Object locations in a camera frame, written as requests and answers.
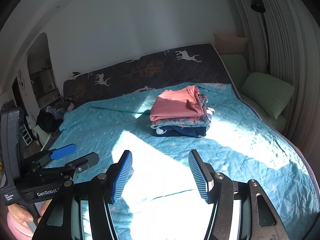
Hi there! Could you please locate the pink knit sweater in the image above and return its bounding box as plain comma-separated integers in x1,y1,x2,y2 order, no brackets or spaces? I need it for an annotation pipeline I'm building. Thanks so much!
150,85,203,121

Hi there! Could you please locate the dark clothes pile bedside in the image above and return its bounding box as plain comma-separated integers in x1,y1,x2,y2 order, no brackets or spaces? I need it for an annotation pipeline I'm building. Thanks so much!
36,97,74,133

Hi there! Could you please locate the turquoise star quilt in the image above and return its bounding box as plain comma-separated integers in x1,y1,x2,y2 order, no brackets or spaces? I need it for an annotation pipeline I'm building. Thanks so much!
53,84,319,239

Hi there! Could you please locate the black wall lamp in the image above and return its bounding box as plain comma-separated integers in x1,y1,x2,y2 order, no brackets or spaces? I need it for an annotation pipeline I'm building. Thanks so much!
251,0,271,74

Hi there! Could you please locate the navy star folded garment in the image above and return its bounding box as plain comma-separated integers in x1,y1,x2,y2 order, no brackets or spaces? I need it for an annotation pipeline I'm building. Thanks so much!
151,126,209,138

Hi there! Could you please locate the floral folded garment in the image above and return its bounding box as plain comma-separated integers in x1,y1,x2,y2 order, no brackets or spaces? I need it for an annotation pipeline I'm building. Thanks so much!
151,94,215,129

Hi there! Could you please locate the green bench cushion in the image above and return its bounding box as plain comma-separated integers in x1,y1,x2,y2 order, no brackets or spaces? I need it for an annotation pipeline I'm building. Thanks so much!
220,54,249,92

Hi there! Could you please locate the dark deer pattern headboard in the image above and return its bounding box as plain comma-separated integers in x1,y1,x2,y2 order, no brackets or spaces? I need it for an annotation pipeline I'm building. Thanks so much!
63,43,231,107

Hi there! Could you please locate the person's left hand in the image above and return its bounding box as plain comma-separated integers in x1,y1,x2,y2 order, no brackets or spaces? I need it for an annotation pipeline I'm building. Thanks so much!
6,200,49,224

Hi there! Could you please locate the pink cushion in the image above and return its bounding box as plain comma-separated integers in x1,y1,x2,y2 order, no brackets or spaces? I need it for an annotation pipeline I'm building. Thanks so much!
214,34,249,54

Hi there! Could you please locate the light green pillow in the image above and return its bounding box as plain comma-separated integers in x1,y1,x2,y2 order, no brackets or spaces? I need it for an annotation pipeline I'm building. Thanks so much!
241,72,295,119

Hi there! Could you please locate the grey pleated curtain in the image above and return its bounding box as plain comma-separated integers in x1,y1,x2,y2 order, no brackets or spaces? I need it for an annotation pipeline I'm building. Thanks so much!
232,0,320,156

